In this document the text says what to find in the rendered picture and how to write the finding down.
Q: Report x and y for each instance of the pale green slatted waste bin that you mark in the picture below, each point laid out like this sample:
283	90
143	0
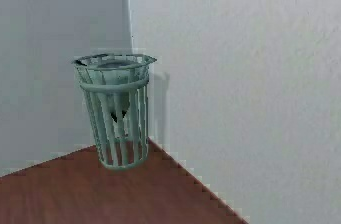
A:
116	87

